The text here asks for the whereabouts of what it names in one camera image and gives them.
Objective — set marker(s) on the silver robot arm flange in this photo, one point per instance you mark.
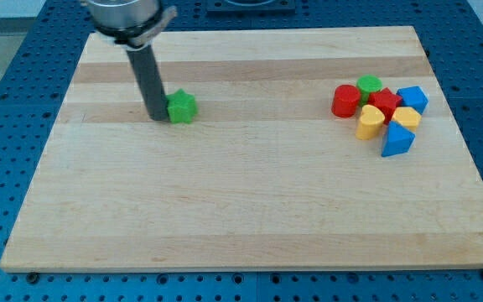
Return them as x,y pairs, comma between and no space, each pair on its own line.
134,23

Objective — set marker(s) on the light wooden board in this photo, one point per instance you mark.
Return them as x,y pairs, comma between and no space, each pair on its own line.
264,179

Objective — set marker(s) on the green star block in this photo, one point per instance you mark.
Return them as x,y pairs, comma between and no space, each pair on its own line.
182,107

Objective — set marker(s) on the red cylinder block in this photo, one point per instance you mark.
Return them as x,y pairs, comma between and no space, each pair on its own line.
345,101

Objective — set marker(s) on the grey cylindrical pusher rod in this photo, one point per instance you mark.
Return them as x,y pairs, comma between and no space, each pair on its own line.
145,70

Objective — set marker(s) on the yellow heart block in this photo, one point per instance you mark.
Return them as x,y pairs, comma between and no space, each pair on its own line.
369,123

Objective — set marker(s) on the green cylinder block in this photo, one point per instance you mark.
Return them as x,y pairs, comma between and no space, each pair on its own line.
367,84

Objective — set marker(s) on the red star block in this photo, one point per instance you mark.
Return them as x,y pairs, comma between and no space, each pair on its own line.
386,101

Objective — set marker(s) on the blue triangle block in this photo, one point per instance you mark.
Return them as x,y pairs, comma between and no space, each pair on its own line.
397,140

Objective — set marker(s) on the yellow pentagon block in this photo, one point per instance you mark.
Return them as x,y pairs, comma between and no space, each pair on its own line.
408,117

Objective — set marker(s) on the blue pentagon block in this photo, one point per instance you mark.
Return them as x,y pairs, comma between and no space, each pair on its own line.
414,97

